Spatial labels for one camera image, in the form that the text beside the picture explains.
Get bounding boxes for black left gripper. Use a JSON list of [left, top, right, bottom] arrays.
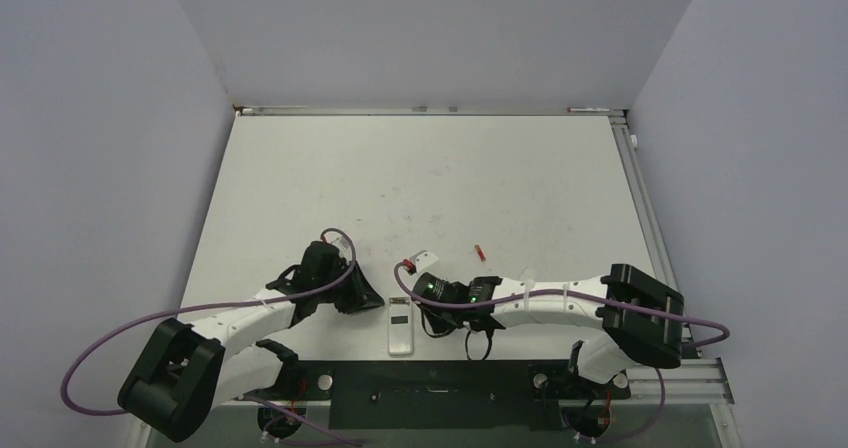
[[316, 260, 383, 314]]

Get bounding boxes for red orange battery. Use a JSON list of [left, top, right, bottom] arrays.
[[474, 244, 487, 262]]

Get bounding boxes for white red remote control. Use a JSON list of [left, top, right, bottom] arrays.
[[387, 298, 414, 357]]

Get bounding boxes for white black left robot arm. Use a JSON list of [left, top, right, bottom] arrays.
[[117, 241, 385, 442]]

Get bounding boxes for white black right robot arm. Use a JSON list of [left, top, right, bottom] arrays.
[[403, 263, 684, 396]]

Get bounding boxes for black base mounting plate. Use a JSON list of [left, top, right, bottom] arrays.
[[258, 360, 631, 430]]

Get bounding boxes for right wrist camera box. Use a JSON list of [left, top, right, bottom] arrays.
[[403, 250, 439, 273]]

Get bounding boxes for aluminium table edge rail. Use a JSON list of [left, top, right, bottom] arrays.
[[609, 114, 694, 344]]

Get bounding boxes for aluminium back table rail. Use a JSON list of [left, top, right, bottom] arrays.
[[234, 105, 627, 118]]

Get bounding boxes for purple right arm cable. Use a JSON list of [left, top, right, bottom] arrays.
[[393, 261, 731, 349]]

